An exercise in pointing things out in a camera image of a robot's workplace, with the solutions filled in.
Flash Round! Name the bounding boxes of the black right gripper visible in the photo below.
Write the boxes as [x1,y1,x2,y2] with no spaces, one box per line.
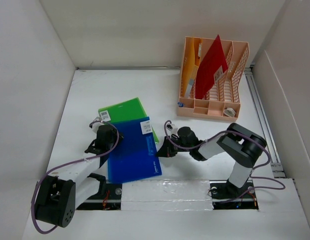
[155,135,191,158]

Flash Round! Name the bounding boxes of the blue folder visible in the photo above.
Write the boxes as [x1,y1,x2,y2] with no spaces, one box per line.
[107,116,162,184]

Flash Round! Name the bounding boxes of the clear blue-capped spray bottle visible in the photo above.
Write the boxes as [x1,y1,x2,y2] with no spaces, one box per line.
[177,101,185,108]

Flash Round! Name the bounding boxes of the green folder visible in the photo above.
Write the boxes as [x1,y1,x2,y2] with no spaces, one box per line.
[98,97,159,146]

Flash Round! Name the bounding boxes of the red folder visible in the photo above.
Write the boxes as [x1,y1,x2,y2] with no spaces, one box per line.
[195,35,228,99]

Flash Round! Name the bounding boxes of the orange folder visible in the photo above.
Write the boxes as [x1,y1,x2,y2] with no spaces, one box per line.
[180,37,202,98]

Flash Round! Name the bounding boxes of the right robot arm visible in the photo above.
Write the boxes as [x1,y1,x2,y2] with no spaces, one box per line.
[156,121,267,200]

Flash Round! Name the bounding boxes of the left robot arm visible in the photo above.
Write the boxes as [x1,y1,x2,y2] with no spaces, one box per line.
[31,124,124,234]

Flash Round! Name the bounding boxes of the peach plastic desk organizer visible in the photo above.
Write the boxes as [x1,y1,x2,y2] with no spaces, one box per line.
[177,36,250,122]

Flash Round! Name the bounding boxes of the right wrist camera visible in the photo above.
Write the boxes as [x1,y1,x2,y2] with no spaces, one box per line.
[166,123,179,136]

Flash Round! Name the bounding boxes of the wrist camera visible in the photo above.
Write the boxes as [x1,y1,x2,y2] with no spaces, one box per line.
[89,117,103,133]
[166,123,179,136]

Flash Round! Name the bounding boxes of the metal base rail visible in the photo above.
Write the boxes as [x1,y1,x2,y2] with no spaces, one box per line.
[78,179,259,212]

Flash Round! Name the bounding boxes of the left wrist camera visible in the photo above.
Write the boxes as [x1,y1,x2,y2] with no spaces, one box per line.
[89,117,103,133]

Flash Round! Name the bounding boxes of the aluminium side rail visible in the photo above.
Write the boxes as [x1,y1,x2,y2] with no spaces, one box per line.
[244,67,286,179]

